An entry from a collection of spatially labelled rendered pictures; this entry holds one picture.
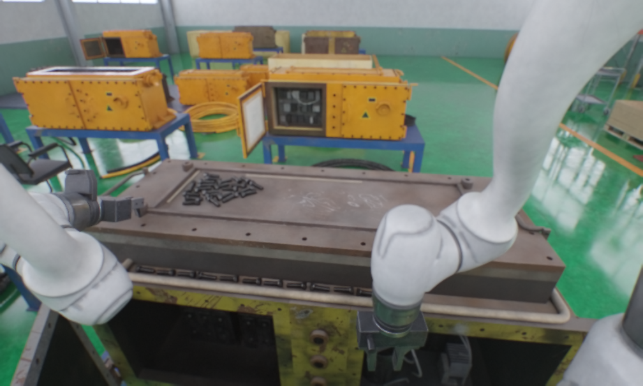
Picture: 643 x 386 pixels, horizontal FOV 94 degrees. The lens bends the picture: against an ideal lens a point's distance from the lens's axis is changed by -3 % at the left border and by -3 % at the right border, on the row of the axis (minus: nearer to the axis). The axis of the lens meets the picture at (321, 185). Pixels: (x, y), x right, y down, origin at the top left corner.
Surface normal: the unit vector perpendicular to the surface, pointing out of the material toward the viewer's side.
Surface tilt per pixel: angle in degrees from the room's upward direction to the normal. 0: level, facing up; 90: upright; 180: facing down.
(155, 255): 90
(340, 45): 90
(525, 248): 0
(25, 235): 92
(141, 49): 90
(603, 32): 116
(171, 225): 0
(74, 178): 64
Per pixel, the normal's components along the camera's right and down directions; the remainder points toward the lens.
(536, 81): -0.65, 0.65
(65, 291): 0.51, 0.15
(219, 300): -0.12, 0.49
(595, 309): 0.00, -0.87
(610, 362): -0.86, -0.47
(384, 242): -0.91, 0.05
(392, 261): -0.65, 0.26
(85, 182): -0.11, 0.07
